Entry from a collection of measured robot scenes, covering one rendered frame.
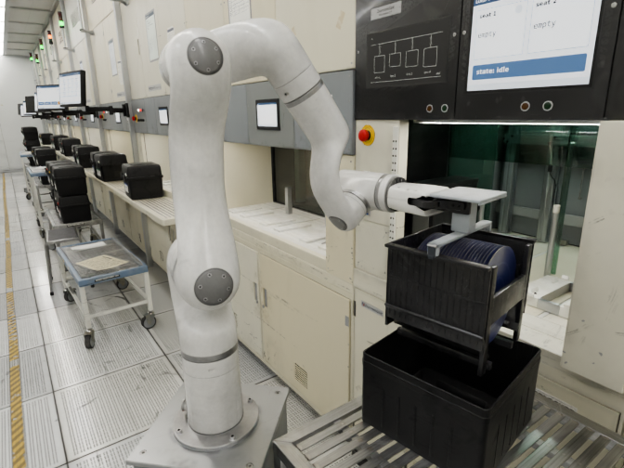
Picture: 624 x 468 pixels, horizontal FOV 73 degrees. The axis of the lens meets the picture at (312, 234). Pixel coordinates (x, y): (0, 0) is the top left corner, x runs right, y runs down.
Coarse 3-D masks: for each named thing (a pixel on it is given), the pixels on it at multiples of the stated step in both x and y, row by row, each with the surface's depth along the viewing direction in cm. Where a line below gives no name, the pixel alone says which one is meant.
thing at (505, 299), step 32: (448, 192) 81; (480, 192) 81; (448, 224) 97; (480, 224) 88; (416, 256) 79; (448, 256) 75; (416, 288) 81; (448, 288) 76; (480, 288) 72; (512, 288) 79; (416, 320) 82; (448, 320) 77; (480, 320) 73; (512, 320) 87; (448, 352) 84; (480, 352) 75
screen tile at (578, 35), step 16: (544, 0) 88; (560, 0) 86; (576, 0) 84; (592, 0) 81; (544, 16) 89; (576, 16) 84; (544, 32) 89; (560, 32) 87; (576, 32) 85; (528, 48) 93; (544, 48) 90; (560, 48) 88
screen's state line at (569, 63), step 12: (516, 60) 95; (528, 60) 93; (540, 60) 91; (552, 60) 89; (564, 60) 87; (576, 60) 86; (480, 72) 103; (492, 72) 100; (504, 72) 98; (516, 72) 96; (528, 72) 93; (540, 72) 91; (552, 72) 89
